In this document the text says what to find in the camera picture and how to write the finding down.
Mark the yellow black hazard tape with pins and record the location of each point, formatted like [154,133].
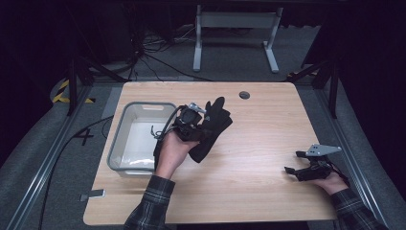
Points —
[62,92]

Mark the aluminium floor rail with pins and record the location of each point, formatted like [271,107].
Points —
[344,150]
[48,163]

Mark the grey metal bracket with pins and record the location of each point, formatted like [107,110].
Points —
[93,195]

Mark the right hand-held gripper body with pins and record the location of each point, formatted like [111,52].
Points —
[316,166]

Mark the grey plastic bin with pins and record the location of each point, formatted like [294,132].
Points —
[140,140]

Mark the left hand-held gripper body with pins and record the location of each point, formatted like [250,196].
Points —
[190,123]

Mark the person's right hand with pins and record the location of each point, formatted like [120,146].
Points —
[332,183]

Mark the person's left hand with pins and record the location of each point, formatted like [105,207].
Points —
[174,153]

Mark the black metal stand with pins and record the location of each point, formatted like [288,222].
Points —
[330,80]
[75,83]

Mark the white metal desk frame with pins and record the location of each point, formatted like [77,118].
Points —
[236,20]

